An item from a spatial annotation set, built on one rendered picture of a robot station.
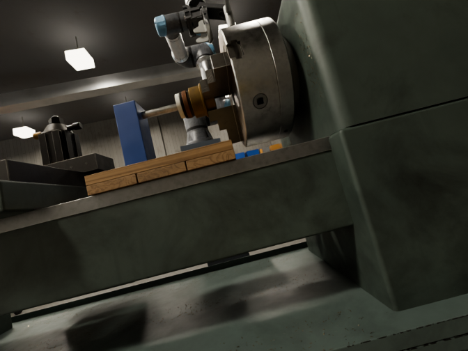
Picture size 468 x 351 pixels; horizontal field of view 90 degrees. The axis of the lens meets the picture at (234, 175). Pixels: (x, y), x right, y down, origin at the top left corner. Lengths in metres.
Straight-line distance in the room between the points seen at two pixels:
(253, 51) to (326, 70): 0.17
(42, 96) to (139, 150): 7.55
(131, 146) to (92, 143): 10.90
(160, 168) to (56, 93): 7.58
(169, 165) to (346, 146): 0.33
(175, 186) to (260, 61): 0.32
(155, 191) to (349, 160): 0.37
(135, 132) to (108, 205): 0.23
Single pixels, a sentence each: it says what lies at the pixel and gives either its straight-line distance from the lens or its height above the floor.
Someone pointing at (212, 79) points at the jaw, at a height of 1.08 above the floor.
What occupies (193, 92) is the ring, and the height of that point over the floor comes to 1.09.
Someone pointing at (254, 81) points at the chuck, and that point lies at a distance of 0.55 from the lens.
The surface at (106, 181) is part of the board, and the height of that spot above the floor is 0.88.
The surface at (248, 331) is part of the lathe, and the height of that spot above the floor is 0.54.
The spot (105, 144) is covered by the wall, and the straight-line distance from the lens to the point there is 11.32.
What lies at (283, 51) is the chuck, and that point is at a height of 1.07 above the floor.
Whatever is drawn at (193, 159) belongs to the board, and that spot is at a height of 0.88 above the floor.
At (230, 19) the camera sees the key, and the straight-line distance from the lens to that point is 0.78.
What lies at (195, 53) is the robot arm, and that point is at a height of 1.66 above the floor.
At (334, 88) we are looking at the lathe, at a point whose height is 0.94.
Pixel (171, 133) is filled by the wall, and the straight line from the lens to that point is 10.66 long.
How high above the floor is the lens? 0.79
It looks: 6 degrees up
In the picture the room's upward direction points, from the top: 14 degrees counter-clockwise
